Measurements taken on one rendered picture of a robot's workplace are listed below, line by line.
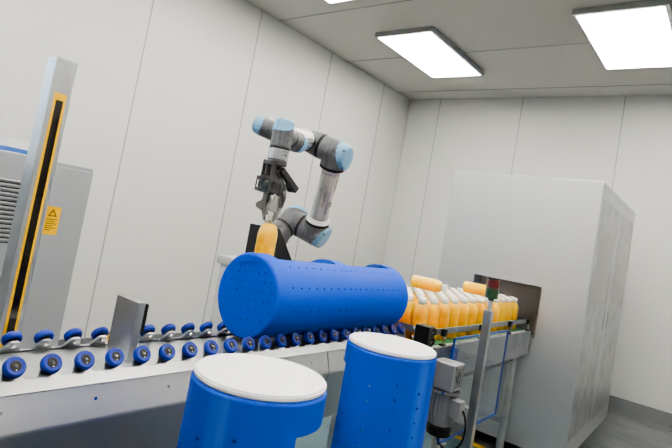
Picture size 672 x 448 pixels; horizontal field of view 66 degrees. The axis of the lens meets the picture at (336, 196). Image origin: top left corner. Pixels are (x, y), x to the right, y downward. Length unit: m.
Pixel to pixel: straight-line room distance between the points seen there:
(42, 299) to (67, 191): 0.56
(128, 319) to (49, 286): 1.63
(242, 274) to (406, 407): 0.67
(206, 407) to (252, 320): 0.72
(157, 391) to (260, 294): 0.45
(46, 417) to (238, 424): 0.47
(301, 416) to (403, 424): 0.62
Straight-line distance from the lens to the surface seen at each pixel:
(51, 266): 3.08
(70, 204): 3.06
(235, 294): 1.82
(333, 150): 2.27
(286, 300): 1.72
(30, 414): 1.34
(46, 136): 1.68
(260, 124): 2.01
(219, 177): 5.18
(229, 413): 1.05
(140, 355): 1.45
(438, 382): 2.51
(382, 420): 1.63
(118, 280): 4.76
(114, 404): 1.43
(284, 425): 1.06
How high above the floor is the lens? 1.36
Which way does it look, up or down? 4 degrees up
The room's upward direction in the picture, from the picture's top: 10 degrees clockwise
